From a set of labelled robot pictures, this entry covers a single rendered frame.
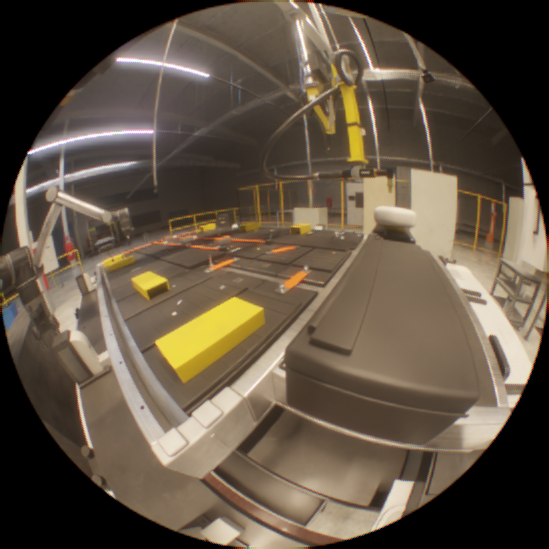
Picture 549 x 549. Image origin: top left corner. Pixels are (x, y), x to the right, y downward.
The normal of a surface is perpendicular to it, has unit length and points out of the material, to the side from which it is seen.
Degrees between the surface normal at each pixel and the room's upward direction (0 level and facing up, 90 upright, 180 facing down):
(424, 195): 90
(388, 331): 0
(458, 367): 0
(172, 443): 0
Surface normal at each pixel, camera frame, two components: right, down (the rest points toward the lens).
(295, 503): -0.07, -0.92
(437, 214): -0.57, 0.35
